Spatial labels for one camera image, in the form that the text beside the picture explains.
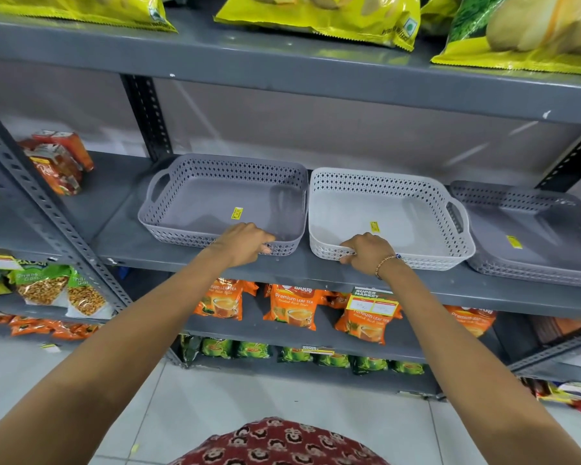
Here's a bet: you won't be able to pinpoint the grey metal shelf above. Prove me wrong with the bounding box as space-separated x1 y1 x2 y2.
0 6 581 398

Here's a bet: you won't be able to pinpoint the row of flat orange sachets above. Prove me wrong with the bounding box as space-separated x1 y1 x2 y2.
0 308 101 341

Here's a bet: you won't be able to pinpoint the gold bead bracelet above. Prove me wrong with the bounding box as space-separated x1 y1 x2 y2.
374 253 403 280

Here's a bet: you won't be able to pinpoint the red patterned garment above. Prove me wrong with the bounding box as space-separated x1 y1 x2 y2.
169 417 391 465

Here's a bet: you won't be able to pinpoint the row of green tea packets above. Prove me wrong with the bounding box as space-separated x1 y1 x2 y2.
199 336 426 376

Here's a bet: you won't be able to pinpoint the white perforated plastic basket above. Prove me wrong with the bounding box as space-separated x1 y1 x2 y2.
308 167 476 272

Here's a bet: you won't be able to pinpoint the person's left forearm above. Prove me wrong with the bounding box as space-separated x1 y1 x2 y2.
0 246 252 465

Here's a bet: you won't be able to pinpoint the green white snack packet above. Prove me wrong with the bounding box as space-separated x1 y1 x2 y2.
8 262 74 307
66 269 116 320

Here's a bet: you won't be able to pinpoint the yellow white price label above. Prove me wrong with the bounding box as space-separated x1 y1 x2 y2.
345 286 401 319

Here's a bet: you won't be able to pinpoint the person's right hand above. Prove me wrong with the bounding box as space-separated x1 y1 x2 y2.
338 232 399 278

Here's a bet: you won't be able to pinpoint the colourful candy packets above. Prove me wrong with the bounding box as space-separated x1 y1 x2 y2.
522 377 581 416

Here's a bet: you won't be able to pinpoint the person's right forearm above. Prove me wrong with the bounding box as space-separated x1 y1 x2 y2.
377 258 581 465

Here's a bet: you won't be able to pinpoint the person's left hand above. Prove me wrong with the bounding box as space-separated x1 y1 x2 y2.
208 222 277 269

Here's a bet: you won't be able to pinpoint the row of orange tea packets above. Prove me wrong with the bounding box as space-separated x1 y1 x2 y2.
193 278 498 347

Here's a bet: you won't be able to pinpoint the grey perforated plastic basket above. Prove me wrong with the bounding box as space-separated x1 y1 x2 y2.
449 180 581 290
137 153 310 257

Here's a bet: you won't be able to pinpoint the grey perforated metal rack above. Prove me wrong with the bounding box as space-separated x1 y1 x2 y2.
0 57 175 344
505 312 581 388

